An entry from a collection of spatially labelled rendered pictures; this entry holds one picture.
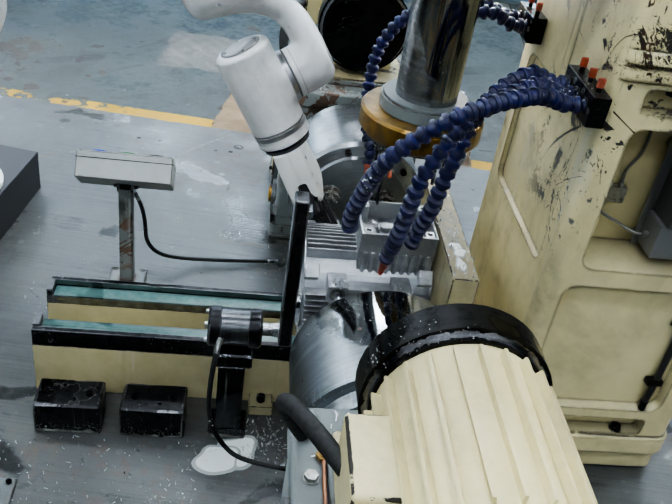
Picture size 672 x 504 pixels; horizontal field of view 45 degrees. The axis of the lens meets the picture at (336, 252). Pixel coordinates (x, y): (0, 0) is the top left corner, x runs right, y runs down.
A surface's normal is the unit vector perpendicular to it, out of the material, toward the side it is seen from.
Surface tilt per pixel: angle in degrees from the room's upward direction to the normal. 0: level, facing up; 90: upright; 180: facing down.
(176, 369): 90
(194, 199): 0
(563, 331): 90
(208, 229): 0
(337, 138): 21
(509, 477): 4
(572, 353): 90
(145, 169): 50
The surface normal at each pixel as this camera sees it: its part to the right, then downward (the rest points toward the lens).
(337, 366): -0.52, -0.69
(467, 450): -0.25, -0.79
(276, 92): 0.37, 0.44
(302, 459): 0.14, -0.82
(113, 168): 0.13, -0.08
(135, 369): 0.05, 0.57
